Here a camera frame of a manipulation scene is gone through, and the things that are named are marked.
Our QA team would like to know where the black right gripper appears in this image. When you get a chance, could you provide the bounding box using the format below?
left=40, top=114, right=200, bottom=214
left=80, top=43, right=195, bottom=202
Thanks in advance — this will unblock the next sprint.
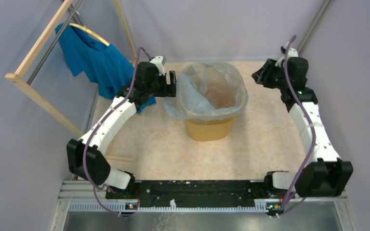
left=251, top=59, right=289, bottom=92

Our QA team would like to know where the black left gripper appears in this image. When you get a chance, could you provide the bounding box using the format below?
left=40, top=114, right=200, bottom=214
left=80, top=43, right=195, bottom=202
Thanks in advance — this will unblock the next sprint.
left=146, top=70, right=180, bottom=97

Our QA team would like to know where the light blue trash bag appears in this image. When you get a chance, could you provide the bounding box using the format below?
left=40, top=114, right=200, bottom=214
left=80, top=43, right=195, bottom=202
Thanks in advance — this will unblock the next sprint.
left=164, top=62, right=249, bottom=121

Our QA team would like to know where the yellow mesh trash bin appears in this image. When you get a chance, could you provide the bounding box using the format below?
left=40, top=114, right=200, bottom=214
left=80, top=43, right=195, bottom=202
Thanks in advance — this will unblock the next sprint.
left=186, top=116, right=237, bottom=141

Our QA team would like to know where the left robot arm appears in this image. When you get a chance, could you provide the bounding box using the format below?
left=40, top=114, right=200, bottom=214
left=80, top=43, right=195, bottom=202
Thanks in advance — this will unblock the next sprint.
left=66, top=56, right=176, bottom=199

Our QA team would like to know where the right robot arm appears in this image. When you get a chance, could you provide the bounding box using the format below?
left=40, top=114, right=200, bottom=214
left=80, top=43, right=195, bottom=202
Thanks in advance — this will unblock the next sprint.
left=252, top=57, right=354, bottom=198

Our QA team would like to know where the blue t-shirt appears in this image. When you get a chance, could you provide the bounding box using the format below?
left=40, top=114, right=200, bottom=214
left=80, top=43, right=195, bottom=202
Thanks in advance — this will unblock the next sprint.
left=54, top=23, right=157, bottom=115

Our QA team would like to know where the wooden clothes hanger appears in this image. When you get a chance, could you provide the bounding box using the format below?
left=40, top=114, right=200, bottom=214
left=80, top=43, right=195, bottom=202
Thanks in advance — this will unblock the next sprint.
left=69, top=23, right=110, bottom=46

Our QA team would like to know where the wooden clothes rack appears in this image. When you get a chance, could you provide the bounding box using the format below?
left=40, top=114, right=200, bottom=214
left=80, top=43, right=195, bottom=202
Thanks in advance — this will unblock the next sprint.
left=5, top=0, right=159, bottom=163

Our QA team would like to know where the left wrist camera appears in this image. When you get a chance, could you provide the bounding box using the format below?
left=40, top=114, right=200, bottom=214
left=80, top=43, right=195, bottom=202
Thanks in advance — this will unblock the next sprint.
left=149, top=55, right=166, bottom=76

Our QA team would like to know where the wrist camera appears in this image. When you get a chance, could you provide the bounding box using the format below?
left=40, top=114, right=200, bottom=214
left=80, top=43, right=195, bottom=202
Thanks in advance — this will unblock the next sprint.
left=149, top=55, right=166, bottom=76
left=275, top=46, right=299, bottom=67

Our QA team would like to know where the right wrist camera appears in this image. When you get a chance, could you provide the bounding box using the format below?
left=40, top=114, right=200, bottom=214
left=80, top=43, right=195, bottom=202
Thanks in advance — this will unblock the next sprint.
left=275, top=46, right=299, bottom=67

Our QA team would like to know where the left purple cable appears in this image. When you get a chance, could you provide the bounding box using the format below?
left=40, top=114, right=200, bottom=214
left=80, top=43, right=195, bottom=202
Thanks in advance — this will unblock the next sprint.
left=82, top=47, right=154, bottom=218

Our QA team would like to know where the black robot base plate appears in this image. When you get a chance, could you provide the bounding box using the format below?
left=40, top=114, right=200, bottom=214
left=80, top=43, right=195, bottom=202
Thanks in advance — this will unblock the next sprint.
left=106, top=180, right=287, bottom=208

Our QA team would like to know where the aluminium frame rail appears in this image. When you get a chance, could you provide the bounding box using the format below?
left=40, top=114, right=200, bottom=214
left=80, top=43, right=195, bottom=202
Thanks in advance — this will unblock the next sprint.
left=57, top=180, right=348, bottom=214

